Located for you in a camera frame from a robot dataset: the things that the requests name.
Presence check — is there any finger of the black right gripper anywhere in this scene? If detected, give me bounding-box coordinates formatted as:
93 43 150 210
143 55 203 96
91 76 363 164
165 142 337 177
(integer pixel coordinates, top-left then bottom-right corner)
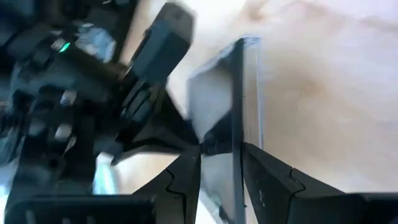
110 90 200 166

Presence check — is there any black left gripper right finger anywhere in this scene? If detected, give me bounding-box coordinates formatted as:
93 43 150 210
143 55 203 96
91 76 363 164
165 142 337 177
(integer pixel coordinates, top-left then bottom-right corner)
243 142 398 224

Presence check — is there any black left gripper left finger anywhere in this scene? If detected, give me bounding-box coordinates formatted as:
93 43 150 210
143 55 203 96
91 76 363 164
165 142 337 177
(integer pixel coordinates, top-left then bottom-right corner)
132 145 202 224

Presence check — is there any clear black-tray CD jewel case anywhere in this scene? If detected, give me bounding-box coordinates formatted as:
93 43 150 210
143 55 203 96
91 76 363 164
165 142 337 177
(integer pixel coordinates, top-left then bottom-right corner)
185 35 265 224

